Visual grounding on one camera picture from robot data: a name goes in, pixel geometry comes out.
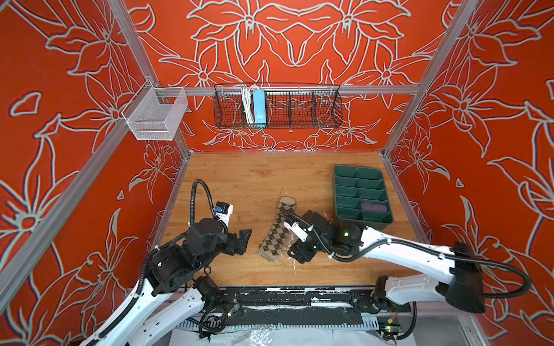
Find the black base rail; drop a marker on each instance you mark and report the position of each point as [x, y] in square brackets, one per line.
[359, 298]

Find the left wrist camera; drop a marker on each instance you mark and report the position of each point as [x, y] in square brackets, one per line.
[223, 212]

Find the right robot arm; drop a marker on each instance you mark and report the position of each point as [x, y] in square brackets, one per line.
[449, 274]

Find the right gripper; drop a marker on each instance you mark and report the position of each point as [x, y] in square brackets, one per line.
[296, 250]

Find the black wire wall basket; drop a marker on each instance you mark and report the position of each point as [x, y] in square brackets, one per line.
[288, 106]

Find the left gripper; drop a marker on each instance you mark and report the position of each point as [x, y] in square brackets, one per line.
[233, 246]

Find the clear plastic wall bin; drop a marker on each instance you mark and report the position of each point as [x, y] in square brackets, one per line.
[151, 117]

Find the light blue box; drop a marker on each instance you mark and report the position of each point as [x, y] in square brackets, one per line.
[260, 117]

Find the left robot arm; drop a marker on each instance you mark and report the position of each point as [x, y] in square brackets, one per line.
[168, 290]

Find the brown argyle sock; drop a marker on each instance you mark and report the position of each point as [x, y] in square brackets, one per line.
[278, 235]

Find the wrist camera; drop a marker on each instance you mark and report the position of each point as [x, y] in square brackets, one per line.
[223, 212]
[297, 230]

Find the purple sock with yellow cuff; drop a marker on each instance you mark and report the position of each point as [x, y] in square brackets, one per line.
[373, 207]

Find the green divided tray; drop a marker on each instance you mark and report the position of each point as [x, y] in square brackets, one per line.
[353, 184]

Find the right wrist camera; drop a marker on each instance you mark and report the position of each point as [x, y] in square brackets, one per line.
[297, 230]

